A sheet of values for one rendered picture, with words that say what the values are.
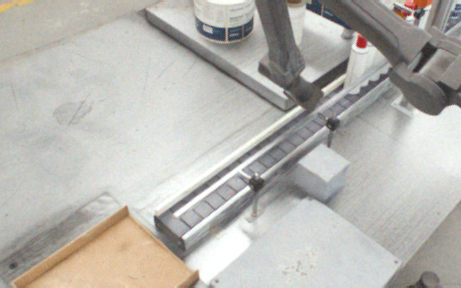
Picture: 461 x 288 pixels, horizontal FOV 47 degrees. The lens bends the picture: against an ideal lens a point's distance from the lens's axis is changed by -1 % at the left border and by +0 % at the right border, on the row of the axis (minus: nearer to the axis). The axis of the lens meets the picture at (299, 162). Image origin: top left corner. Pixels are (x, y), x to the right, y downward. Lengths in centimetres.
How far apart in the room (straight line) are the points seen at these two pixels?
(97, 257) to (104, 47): 83
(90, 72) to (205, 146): 49
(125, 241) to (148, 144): 33
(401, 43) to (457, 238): 178
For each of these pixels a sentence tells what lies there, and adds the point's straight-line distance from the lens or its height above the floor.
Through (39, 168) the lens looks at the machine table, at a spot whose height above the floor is 83.
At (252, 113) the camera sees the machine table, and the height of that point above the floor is 83.
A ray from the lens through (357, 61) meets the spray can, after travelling 156.
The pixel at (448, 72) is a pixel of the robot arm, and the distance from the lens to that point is 80.
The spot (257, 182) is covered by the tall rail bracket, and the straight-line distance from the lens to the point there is 123.
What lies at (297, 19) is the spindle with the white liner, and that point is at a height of 102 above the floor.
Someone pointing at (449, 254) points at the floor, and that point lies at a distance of 245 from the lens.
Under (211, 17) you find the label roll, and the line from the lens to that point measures 176.
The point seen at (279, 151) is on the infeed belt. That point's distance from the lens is 143.
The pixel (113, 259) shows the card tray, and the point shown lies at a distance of 130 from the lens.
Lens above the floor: 191
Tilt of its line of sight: 47 degrees down
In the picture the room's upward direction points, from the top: 9 degrees clockwise
